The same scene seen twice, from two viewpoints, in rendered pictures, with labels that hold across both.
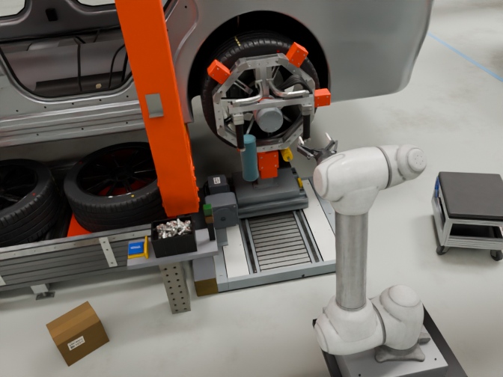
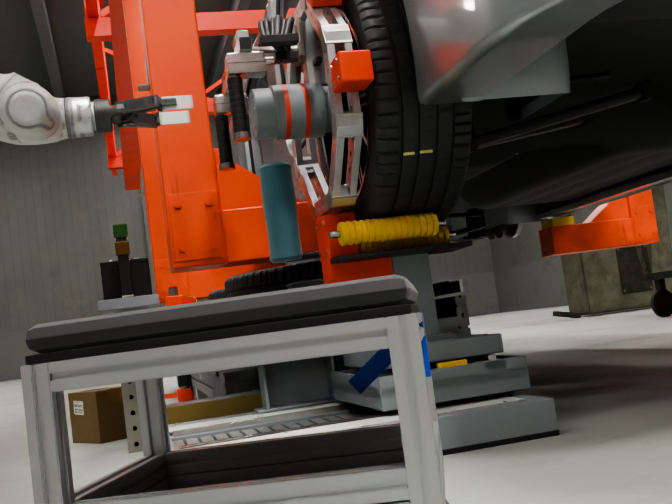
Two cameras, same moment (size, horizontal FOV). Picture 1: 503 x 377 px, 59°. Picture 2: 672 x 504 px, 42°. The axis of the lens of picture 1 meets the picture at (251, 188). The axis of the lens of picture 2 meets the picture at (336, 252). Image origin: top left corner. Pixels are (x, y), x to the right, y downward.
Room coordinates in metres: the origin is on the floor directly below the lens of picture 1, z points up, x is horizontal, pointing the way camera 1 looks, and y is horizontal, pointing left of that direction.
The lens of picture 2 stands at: (1.89, -2.29, 0.30)
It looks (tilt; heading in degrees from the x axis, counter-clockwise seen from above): 5 degrees up; 83
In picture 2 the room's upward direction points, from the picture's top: 8 degrees counter-clockwise
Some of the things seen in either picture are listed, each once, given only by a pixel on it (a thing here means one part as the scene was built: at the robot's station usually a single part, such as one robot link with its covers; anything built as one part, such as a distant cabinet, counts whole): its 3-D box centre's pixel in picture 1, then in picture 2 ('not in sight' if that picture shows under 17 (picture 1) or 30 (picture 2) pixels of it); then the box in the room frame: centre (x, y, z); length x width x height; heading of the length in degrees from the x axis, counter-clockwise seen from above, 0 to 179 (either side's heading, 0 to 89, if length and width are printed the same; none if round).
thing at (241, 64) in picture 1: (264, 106); (320, 109); (2.16, -0.11, 0.85); 0.54 x 0.07 x 0.54; 97
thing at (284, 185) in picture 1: (263, 168); (411, 305); (2.33, -0.09, 0.32); 0.40 x 0.30 x 0.28; 97
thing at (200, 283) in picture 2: not in sight; (234, 261); (1.90, 2.32, 0.69); 0.52 x 0.17 x 0.35; 7
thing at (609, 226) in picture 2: not in sight; (584, 221); (3.95, 2.56, 0.69); 0.52 x 0.17 x 0.35; 7
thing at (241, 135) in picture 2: (306, 126); (238, 107); (1.94, -0.30, 0.83); 0.04 x 0.04 x 0.16
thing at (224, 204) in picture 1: (220, 204); (312, 342); (2.08, 0.20, 0.26); 0.42 x 0.18 x 0.35; 7
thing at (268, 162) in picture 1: (266, 158); (353, 248); (2.20, -0.10, 0.48); 0.16 x 0.12 x 0.17; 7
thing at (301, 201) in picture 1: (265, 191); (421, 378); (2.33, -0.09, 0.13); 0.50 x 0.36 x 0.10; 97
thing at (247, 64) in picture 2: (305, 105); (245, 64); (1.97, -0.30, 0.93); 0.09 x 0.05 x 0.05; 7
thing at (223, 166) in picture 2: (239, 136); (224, 141); (1.90, 0.03, 0.83); 0.04 x 0.04 x 0.16
